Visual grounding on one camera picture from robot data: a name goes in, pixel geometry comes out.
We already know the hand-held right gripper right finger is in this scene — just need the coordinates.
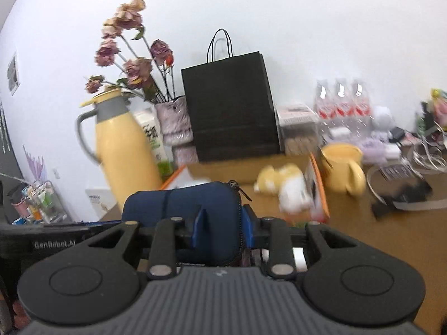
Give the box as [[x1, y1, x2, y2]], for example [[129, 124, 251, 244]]
[[241, 204, 350, 280]]

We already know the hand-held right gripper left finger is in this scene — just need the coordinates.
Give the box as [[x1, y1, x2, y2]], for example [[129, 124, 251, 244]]
[[87, 209, 210, 280]]

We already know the navy blue zipper pouch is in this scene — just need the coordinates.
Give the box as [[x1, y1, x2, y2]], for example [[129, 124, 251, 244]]
[[122, 180, 253, 269]]

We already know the yellow white plush toy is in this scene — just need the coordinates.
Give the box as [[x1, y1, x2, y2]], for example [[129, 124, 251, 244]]
[[253, 164, 315, 213]]

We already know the cardboard box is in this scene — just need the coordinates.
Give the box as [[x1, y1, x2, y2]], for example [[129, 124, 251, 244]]
[[161, 152, 331, 224]]

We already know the white carton box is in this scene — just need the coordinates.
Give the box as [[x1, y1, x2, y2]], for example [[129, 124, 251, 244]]
[[85, 188, 121, 221]]

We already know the clear plastic container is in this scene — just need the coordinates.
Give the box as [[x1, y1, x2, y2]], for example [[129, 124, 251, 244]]
[[279, 122, 324, 156]]

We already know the white green milk carton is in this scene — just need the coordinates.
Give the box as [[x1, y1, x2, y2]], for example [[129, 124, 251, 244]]
[[134, 109, 175, 178]]

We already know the yellow mug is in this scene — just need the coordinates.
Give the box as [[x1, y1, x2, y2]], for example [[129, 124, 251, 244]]
[[319, 143, 367, 194]]

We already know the yellow thermos jug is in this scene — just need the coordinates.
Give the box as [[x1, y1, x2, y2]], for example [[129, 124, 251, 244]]
[[76, 89, 164, 213]]

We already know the pink wrapped vase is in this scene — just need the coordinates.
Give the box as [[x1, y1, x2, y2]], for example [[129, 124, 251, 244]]
[[154, 95, 199, 168]]

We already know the black paper bag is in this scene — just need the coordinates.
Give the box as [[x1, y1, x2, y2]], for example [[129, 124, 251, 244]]
[[180, 28, 283, 163]]

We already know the white labelled box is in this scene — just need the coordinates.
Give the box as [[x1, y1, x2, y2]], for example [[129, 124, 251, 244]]
[[276, 103, 319, 126]]

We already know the small white box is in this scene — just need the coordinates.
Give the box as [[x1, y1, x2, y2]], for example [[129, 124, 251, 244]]
[[330, 127, 351, 143]]

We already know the red label water bottle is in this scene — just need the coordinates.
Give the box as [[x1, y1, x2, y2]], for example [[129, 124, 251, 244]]
[[332, 80, 351, 130], [314, 81, 333, 137]]

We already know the pack of water bottles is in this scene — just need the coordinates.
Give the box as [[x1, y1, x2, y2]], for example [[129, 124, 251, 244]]
[[349, 78, 371, 130]]

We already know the dried pink flower bouquet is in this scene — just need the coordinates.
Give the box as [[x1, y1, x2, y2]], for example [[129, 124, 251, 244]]
[[85, 0, 177, 103]]

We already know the colourful flower decoration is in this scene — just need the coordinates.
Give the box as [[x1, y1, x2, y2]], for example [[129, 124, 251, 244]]
[[415, 89, 447, 140]]

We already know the wire rack of small items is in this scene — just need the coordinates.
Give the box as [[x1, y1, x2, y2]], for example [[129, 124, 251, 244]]
[[10, 180, 68, 226]]

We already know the silver wire coil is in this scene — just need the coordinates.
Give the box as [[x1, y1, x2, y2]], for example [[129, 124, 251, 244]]
[[412, 136, 447, 173]]

